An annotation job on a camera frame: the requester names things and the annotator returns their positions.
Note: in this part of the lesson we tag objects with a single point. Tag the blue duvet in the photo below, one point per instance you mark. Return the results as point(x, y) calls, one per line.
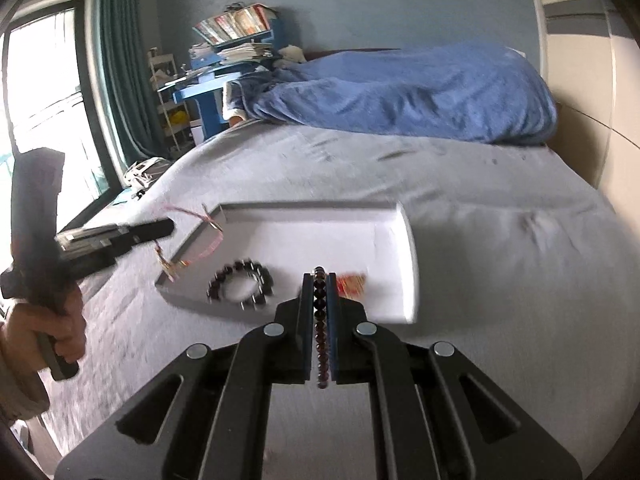
point(410, 95)

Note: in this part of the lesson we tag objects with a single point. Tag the grey cardboard box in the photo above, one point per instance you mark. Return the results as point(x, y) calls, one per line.
point(310, 240)

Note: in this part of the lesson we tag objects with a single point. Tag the blue desk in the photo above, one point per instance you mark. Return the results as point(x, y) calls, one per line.
point(210, 105)

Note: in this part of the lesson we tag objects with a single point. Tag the row of books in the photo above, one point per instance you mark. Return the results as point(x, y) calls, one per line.
point(235, 22)

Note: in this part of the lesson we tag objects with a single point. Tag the window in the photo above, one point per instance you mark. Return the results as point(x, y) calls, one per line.
point(45, 110)

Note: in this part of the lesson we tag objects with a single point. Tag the beige wardrobe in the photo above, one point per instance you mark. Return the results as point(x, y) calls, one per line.
point(590, 85)

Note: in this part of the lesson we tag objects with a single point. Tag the teal curtain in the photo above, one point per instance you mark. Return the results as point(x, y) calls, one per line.
point(127, 60)

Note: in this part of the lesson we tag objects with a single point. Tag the white plush toy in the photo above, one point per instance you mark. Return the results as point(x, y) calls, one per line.
point(291, 53)

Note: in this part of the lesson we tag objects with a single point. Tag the crumpled cloth on floor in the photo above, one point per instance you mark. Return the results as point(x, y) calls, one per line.
point(145, 175)

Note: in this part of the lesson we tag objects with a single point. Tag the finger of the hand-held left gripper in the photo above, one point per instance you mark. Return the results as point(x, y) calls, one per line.
point(95, 259)
point(145, 230)

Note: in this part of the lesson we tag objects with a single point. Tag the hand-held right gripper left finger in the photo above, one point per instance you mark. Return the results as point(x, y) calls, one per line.
point(306, 340)

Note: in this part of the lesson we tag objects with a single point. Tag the pile of papers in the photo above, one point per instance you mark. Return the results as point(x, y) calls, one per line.
point(240, 54)

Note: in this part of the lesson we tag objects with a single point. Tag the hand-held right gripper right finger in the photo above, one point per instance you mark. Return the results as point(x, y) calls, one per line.
point(336, 340)

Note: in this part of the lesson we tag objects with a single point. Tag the white shelf rack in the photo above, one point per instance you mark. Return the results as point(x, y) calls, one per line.
point(170, 110)

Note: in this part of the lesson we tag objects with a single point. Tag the person's left hand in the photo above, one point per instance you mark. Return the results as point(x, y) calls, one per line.
point(67, 330)

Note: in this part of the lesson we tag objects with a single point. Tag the person's left forearm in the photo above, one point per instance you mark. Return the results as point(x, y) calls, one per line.
point(20, 385)

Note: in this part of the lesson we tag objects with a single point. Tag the grey bed blanket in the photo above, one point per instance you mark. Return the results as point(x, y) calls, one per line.
point(500, 260)

